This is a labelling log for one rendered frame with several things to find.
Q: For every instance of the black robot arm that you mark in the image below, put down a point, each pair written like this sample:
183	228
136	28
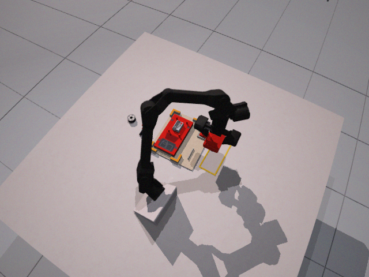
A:
152	108

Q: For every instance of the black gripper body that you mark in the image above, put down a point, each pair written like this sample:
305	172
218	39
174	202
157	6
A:
232	135

